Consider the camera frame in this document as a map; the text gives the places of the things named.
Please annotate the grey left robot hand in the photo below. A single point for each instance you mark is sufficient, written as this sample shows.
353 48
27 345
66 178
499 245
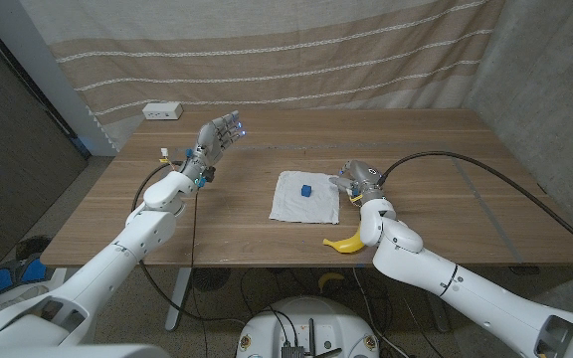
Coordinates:
214 139

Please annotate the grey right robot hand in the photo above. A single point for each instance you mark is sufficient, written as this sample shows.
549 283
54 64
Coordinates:
363 179

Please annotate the small blue block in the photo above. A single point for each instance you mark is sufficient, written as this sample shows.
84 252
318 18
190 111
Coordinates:
306 191

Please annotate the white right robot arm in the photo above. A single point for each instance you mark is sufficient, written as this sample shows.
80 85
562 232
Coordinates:
440 283

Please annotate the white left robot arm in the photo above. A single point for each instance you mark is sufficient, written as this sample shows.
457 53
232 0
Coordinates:
117 258

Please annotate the yellow toy banana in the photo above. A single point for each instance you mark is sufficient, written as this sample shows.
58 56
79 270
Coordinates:
348 245
328 277

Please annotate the white power strip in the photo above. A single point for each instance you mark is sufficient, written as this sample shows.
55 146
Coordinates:
162 111

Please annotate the beige striped curtain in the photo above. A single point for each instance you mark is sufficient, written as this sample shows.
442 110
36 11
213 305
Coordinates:
266 59

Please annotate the black round floor object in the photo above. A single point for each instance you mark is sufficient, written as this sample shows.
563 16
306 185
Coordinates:
33 246
212 278

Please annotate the metal table leg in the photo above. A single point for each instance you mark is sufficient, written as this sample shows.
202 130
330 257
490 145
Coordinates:
440 318
177 298

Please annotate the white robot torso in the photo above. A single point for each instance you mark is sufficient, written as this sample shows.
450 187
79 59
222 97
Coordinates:
266 333

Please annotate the dark perforated panel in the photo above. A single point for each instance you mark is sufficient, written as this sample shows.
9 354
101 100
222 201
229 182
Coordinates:
13 164

